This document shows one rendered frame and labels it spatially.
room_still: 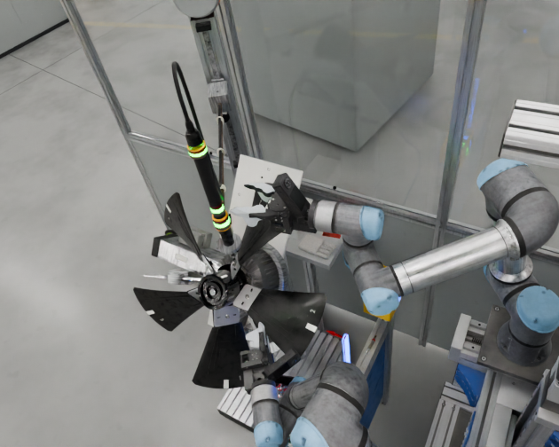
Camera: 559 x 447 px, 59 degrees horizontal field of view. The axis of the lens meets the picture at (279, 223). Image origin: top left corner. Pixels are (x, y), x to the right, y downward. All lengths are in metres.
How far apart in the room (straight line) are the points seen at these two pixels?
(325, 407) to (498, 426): 0.73
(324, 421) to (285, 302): 0.57
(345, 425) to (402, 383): 1.65
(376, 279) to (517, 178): 0.40
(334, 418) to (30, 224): 3.43
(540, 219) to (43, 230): 3.54
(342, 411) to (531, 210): 0.59
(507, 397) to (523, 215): 0.72
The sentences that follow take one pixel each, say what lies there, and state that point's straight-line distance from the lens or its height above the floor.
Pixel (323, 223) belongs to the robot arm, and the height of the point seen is 1.66.
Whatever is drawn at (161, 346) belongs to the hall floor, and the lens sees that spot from 3.05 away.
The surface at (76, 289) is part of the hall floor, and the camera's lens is 3.56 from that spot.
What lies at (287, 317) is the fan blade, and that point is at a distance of 1.54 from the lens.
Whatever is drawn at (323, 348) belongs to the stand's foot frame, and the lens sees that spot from 2.74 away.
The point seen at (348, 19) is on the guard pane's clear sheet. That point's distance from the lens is 1.66.
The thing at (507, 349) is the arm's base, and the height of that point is 1.06.
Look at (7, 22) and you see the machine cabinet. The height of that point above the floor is 0.32.
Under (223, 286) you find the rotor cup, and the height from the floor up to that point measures 1.25.
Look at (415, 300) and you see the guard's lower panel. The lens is 2.51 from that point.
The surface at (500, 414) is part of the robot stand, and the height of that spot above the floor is 0.95.
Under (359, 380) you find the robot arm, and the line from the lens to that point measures 1.15.
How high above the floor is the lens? 2.50
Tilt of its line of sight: 47 degrees down
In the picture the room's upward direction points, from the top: 12 degrees counter-clockwise
